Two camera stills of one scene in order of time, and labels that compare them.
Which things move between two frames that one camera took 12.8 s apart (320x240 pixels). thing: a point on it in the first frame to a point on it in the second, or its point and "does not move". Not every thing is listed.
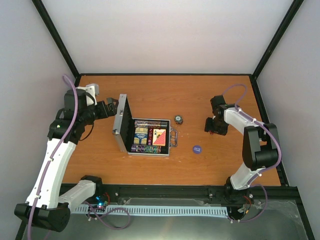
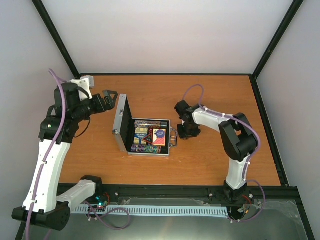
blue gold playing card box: [141, 135] does not move
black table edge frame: [272, 130] does not move
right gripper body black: [217, 126] to [188, 131]
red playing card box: [159, 138] does not move
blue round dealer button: [197, 149] to [160, 133]
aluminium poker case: [142, 137] does not move
